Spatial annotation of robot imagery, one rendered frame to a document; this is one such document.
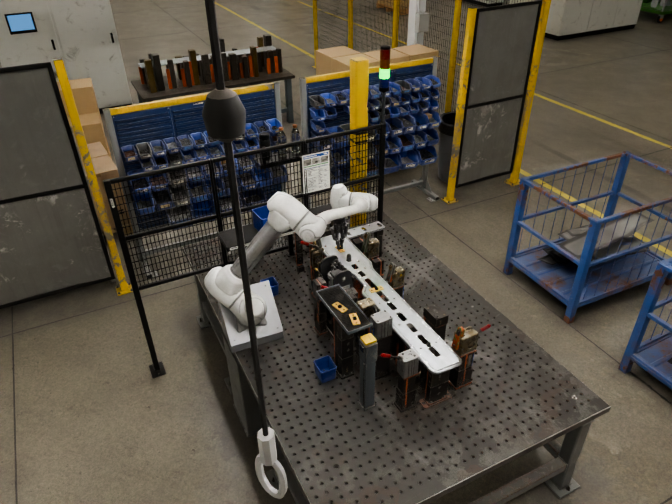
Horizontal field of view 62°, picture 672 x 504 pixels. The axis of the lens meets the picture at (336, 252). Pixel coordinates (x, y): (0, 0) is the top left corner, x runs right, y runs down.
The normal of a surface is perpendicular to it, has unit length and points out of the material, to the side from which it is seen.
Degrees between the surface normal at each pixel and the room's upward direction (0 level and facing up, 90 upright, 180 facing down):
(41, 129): 90
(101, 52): 90
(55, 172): 92
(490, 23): 90
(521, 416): 0
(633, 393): 0
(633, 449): 0
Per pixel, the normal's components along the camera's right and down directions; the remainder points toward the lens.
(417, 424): -0.01, -0.83
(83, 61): 0.44, 0.49
